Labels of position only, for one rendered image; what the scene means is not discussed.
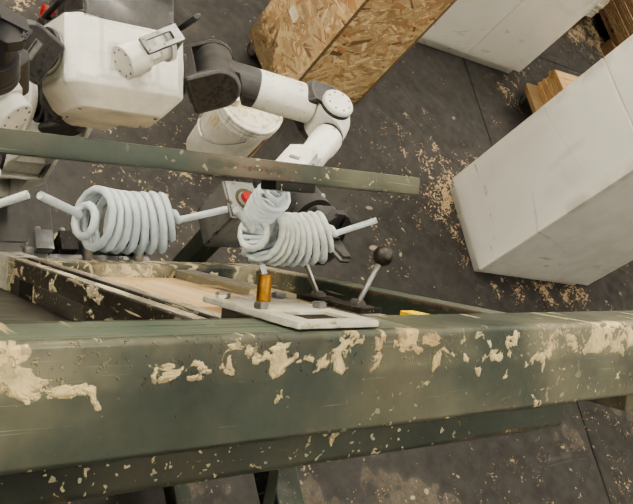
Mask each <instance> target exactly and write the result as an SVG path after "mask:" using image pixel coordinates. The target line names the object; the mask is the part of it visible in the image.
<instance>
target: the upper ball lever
mask: <svg viewBox="0 0 633 504"><path fill-rule="evenodd" d="M393 257H394V254H393V251H392V250H391V249H390V248H389V247H387V246H379V247H377V248H376V249H375V250H374V253H373V260H374V262H375V263H376V265H375V267H374V269H373V270H372V272H371V274H370V276H369V278H368V280H367V282H366V284H365V286H364V287H363V289H362V291H361V293H360V295H359V297H358V299H356V298H352V299H351V300H350V302H349V304H350V305H354V306H366V303H365V301H364V300H363V299H364V297H365V295H366V294H367V292H368V290H369V288H370V286H371V284H372V282H373V280H374V278H375V276H376V275H377V273H378V271H379V269H380V267H381V266H387V265H389V264H390V263H391V262H392V261H393Z"/></svg>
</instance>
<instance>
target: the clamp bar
mask: <svg viewBox="0 0 633 504"><path fill-rule="evenodd" d="M290 192H295V193H312V194H313V193H315V185H312V184H303V183H293V182H283V181H266V180H261V183H260V184H259V185H258V186H257V188H255V189H254V191H253V193H252V194H251V195H250V197H249V199H248V200H247V202H246V206H245V207H244V209H243V213H244V214H245V215H246V216H247V218H248V219H249V220H250V221H251V222H252V223H254V224H255V225H256V226H255V227H256V228H255V232H254V233H253V234H251V233H248V232H247V230H246V226H245V225H241V227H240V228H241V230H242V231H243V232H246V233H248V234H246V233H244V234H242V236H243V237H244V238H245V239H249V240H247V241H246V242H247V243H248V244H256V243H258V242H259V241H260V240H261V239H262V237H263V234H264V233H263V228H262V227H261V226H260V224H259V223H258V221H259V222H264V223H268V225H269V226H270V237H269V240H268V242H267V243H266V244H265V246H264V247H263V248H262V249H264V250H262V249H260V250H261V251H258V252H255V253H253V254H252V255H263V254H266V253H268V252H269V251H270V250H271V248H272V247H274V245H275V242H273V241H274V239H275V237H274V236H273V235H274V234H275V231H274V230H275V228H276V223H277V218H278V217H279V216H281V215H282V213H283V212H285V210H287V209H288V207H289V205H290V202H291V197H290ZM271 193H272V194H273V195H274V196H273V195H272V194H271ZM262 196H264V197H266V198H268V199H266V198H264V197H262ZM271 201H272V202H273V203H272V202H271ZM267 248H270V249H267ZM248 261H249V262H250V263H251V264H259V266H260V269H261V272H262V273H259V274H258V278H257V292H256V296H231V293H230V292H227V291H217V292H215V296H203V302H205V303H209V304H212V305H216V306H219V307H222V310H221V314H220V313H217V312H214V311H210V310H207V309H204V308H201V307H197V306H194V305H191V304H188V303H184V302H181V301H178V300H175V299H171V298H168V297H165V296H162V295H158V294H155V293H152V292H149V291H145V290H142V289H139V288H136V287H132V286H129V285H126V284H122V283H119V282H116V281H113V280H109V279H106V278H103V277H100V276H96V275H93V274H90V273H87V272H83V271H80V270H77V269H74V268H70V267H67V266H64V265H61V264H57V263H54V262H51V261H48V260H44V259H41V258H38V257H36V256H33V255H29V254H26V253H23V252H6V251H0V288H2V289H4V290H6V291H9V292H11V293H13V294H16V295H18V296H19V297H21V298H23V299H25V300H27V301H30V302H32V303H34V304H36V305H39V306H41V307H43V308H45V309H47V310H49V311H51V312H54V313H56V314H58V315H60V316H62V317H64V318H66V319H68V320H71V321H111V320H163V319H215V318H260V319H262V320H266V321H269V322H273V323H276V324H279V325H283V326H286V327H291V328H294V329H297V330H303V329H336V328H368V327H378V325H379V321H378V320H375V319H371V318H368V317H364V316H360V315H356V314H351V313H347V312H343V311H338V310H334V309H330V308H326V304H327V303H326V302H325V301H312V304H309V303H305V302H301V301H297V300H293V299H288V298H286V293H285V292H279V291H274V292H272V295H271V285H272V274H268V273H267V270H266V267H265V264H263V263H262V262H261V263H258V262H255V261H251V260H250V259H249V258H248ZM310 314H325V315H329V316H333V317H337V318H331V319H305V318H302V317H298V316H294V315H310Z"/></svg>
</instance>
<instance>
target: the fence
mask: <svg viewBox="0 0 633 504"><path fill-rule="evenodd" d="M175 278H177V279H181V280H184V281H188V282H192V283H196V284H200V285H203V286H207V287H211V288H215V289H219V290H223V291H227V292H230V293H234V294H238V295H242V296H256V292H257V285H256V284H251V283H247V282H243V281H239V280H234V279H230V278H226V277H221V276H217V275H213V274H208V273H204V272H200V271H196V270H176V273H175ZM274 291H279V292H285V293H286V298H288V299H293V300H297V301H301V302H305V303H309V304H312V302H309V301H305V300H301V299H297V298H296V297H297V294H294V293H290V292H286V291H282V290H277V289H273V288H271V295H272V292H274ZM326 308H330V309H334V310H338V311H343V312H347V313H351V314H356V315H360V316H372V315H385V314H381V313H378V314H359V313H355V312H351V311H346V310H342V309H338V308H334V307H330V306H326Z"/></svg>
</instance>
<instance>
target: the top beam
mask: <svg viewBox="0 0 633 504"><path fill-rule="evenodd" d="M364 317H368V318H371V319H375V320H378V321H379V325H378V327H368V328H336V329H303V330H297V329H294V328H291V327H286V326H283V325H279V324H276V323H273V322H269V321H266V320H262V319H260V318H215V319H163V320H111V321H58V322H6V323H0V476H3V475H11V474H18V473H26V472H34V471H42V470H49V469H57V468H65V467H73V466H81V465H88V464H96V463H104V462H112V461H120V460H127V459H135V458H143V457H151V456H159V455H166V454H174V453H182V452H190V451H197V450H205V449H213V448H221V447H229V446H236V445H244V444H252V443H260V442H268V441H275V440H283V439H291V438H299V437H306V436H314V435H322V434H330V433H338V432H345V431H353V430H361V429H369V428H377V427H384V426H392V425H400V424H408V423H415V422H423V421H431V420H439V419H447V418H454V417H462V416H470V415H478V414H486V413H493V412H501V411H509V410H517V409H524V408H532V407H540V406H548V405H556V404H563V403H571V402H579V401H587V400H595V399H602V398H610V397H618V396H626V395H633V311H581V312H529V313H476V314H424V315H372V316H364Z"/></svg>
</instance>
